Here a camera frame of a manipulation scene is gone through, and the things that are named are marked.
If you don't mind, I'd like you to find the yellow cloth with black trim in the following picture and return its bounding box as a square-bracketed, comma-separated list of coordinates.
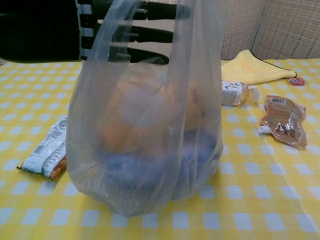
[221, 49, 298, 86]

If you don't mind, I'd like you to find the yellow checkered tablecloth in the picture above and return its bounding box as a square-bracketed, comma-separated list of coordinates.
[0, 58, 320, 240]

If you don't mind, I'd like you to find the woven folding screen panel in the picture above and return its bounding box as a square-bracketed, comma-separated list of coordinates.
[252, 0, 320, 61]
[219, 0, 266, 61]

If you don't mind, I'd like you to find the tea bottle with white label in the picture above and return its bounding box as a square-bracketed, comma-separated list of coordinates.
[221, 80, 261, 109]

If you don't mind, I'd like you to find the orange plush toy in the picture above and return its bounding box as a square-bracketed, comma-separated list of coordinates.
[99, 77, 204, 156]

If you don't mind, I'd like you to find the translucent plastic bag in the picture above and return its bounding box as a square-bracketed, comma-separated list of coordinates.
[65, 0, 224, 218]

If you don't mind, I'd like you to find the small red candy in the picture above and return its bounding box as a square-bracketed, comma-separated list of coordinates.
[287, 77, 306, 87]

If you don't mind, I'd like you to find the blue snack package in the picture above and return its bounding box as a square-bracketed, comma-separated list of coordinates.
[96, 129, 221, 201]

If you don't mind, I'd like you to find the green snack packet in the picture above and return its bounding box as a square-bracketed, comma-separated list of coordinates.
[16, 117, 68, 181]

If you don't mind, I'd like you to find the brown spout pouch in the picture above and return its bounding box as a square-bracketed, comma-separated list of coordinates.
[255, 94, 308, 150]

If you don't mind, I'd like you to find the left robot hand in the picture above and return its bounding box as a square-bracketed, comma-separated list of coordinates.
[0, 0, 191, 64]

